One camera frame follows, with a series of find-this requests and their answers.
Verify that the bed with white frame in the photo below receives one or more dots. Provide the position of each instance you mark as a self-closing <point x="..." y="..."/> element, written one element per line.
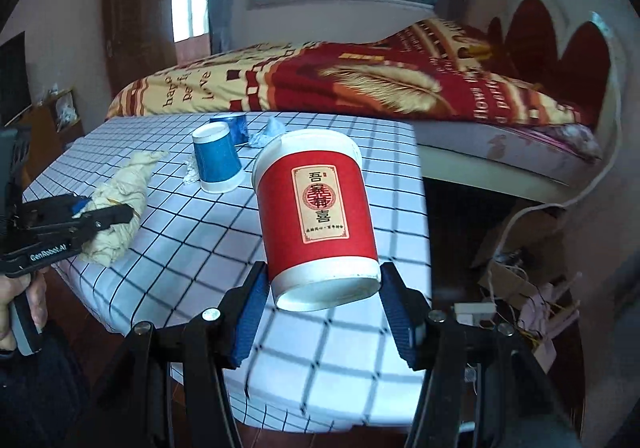
<point x="500" y="153"/>

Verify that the white router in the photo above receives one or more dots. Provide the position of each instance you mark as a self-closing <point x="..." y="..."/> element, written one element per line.
<point x="550" y="323"/>

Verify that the floral pillow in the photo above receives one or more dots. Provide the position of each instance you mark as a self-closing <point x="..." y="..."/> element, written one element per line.
<point x="575" y="141"/>

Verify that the checkered white tablecloth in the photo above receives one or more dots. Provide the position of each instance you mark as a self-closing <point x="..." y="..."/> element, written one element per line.
<point x="190" y="238"/>

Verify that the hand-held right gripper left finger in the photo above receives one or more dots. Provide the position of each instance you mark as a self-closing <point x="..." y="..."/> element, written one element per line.
<point x="250" y="323"/>

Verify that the blue paper cup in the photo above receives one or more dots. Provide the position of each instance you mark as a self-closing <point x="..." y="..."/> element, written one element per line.
<point x="217" y="161"/>
<point x="232" y="128"/>

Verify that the person's left hand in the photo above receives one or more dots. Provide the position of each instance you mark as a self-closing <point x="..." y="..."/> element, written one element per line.
<point x="39" y="298"/>

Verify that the crumpled white wrapper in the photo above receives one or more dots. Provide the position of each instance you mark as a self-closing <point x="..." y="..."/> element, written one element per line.
<point x="190" y="173"/>

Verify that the red paper cup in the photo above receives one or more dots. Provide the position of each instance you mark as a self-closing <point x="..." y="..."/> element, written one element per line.
<point x="315" y="218"/>

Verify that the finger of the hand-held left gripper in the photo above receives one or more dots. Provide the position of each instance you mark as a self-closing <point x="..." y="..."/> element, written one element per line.
<point x="60" y="208"/>
<point x="100" y="218"/>

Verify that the beige plastic bag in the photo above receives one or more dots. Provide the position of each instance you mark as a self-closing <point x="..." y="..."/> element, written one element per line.
<point x="120" y="198"/>

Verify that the black screen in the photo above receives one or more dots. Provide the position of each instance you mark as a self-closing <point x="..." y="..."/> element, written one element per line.
<point x="12" y="78"/>

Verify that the person's left forearm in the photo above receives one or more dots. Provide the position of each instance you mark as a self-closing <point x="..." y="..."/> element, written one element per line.
<point x="40" y="393"/>

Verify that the wooden cabinet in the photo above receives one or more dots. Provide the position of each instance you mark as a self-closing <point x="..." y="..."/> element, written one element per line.
<point x="50" y="123"/>

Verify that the red scalloped headboard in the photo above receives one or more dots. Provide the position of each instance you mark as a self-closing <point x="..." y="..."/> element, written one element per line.
<point x="545" y="38"/>

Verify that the clear plastic wrapper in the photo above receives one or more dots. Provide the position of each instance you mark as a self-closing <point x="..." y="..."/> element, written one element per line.
<point x="267" y="133"/>

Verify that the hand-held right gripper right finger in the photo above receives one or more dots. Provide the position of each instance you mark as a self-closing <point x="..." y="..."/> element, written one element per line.
<point x="400" y="318"/>

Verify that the brown wooden door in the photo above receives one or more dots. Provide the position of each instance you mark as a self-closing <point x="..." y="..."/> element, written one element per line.
<point x="135" y="23"/>

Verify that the red and yellow printed blanket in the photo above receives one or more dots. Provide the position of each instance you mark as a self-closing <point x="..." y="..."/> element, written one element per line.
<point x="325" y="73"/>

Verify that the white floor power strip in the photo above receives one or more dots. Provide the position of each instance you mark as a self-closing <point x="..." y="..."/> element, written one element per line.
<point x="474" y="312"/>

